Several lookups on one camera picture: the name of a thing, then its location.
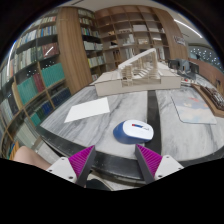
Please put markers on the long ceiling light strip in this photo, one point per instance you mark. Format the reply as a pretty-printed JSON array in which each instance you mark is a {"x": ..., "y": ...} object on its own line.
[{"x": 188, "y": 28}]

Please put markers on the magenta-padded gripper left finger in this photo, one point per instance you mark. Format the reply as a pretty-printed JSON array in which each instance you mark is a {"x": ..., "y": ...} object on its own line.
[{"x": 81, "y": 162}]

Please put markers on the bookshelf with teal books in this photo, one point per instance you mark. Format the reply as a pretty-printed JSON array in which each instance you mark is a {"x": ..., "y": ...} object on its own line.
[{"x": 30, "y": 83}]

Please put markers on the white and blue computer mouse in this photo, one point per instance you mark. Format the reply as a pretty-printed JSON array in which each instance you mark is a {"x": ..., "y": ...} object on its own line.
[{"x": 135, "y": 130}]

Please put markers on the group of small ceiling lights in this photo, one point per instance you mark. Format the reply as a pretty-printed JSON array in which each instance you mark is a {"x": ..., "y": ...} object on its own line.
[{"x": 204, "y": 54}]

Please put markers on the white wall poster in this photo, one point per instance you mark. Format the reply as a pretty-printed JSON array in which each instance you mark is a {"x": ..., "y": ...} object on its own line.
[{"x": 179, "y": 41}]

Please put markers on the white paper sheet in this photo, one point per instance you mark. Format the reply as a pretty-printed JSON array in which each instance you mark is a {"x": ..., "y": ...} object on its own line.
[{"x": 87, "y": 109}]

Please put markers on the beige architectural building model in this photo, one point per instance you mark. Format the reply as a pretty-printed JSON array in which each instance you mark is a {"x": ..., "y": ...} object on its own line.
[{"x": 146, "y": 78}]

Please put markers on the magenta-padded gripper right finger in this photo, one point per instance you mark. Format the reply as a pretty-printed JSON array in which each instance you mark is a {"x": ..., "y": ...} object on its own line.
[{"x": 151, "y": 161}]

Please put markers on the dark grey building model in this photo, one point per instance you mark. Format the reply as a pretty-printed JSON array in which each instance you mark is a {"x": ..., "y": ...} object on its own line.
[{"x": 185, "y": 66}]

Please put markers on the person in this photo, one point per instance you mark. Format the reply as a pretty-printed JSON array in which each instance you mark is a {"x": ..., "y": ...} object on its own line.
[{"x": 28, "y": 156}]

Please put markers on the dark recessed bookshelf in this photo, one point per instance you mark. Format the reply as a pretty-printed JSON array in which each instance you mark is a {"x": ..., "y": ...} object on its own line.
[{"x": 90, "y": 46}]

